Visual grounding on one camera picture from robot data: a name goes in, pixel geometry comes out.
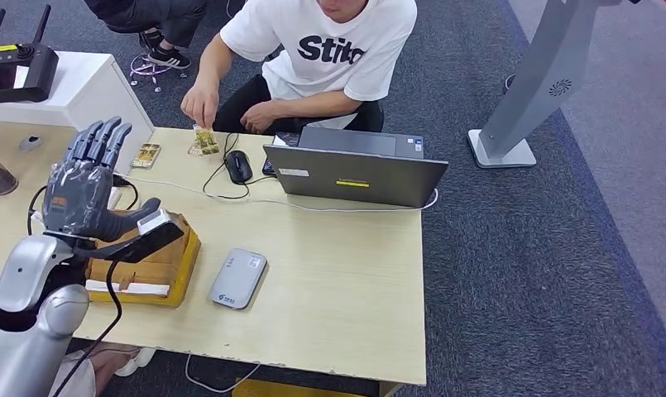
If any person's left hand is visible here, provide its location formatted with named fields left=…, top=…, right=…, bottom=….
left=239, top=101, right=281, bottom=136

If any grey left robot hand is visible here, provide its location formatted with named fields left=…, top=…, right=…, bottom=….
left=41, top=116, right=163, bottom=243

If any person's right hand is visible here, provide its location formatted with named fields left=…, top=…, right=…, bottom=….
left=180, top=82, right=220, bottom=130

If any gold patterned card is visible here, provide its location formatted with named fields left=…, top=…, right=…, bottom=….
left=131, top=142, right=163, bottom=170

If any person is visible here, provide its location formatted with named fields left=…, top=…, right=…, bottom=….
left=83, top=0, right=208, bottom=69
left=180, top=0, right=419, bottom=136

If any white card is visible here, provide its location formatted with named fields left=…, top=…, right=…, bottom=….
left=85, top=279, right=172, bottom=298

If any yellow wooden card box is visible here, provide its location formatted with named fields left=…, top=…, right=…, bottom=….
left=85, top=210, right=202, bottom=309

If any grey card reader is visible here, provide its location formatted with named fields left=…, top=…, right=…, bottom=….
left=208, top=247, right=268, bottom=311

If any person's leg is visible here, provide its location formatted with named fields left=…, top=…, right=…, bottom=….
left=47, top=342, right=141, bottom=397

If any black computer mouse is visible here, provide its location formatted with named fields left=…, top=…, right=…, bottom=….
left=224, top=150, right=254, bottom=185

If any chrome chair base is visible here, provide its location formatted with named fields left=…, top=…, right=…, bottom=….
left=128, top=53, right=189, bottom=92

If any white cabinet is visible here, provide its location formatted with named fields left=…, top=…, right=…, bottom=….
left=0, top=50, right=156, bottom=176

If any grey laptop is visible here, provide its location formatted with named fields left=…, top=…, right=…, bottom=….
left=262, top=127, right=450, bottom=209

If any black remote controller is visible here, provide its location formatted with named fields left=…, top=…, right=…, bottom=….
left=0, top=4, right=60, bottom=105

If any white shoe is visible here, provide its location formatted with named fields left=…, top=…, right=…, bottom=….
left=114, top=347, right=157, bottom=378

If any yellow floor tape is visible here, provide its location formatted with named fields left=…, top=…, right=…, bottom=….
left=232, top=378, right=383, bottom=397

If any grey kiosk stand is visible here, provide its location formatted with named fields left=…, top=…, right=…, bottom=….
left=467, top=0, right=644, bottom=170

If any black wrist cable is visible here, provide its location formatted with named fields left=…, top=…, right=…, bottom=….
left=26, top=184, right=49, bottom=237

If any black mouse cable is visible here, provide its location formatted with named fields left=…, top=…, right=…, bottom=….
left=202, top=132, right=279, bottom=200

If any long white cable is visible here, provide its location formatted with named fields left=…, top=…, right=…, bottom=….
left=113, top=172, right=439, bottom=213

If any black camera cable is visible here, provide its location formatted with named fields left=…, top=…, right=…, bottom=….
left=50, top=260, right=126, bottom=397

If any white cable under desk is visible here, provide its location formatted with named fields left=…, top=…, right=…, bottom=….
left=184, top=355, right=262, bottom=395

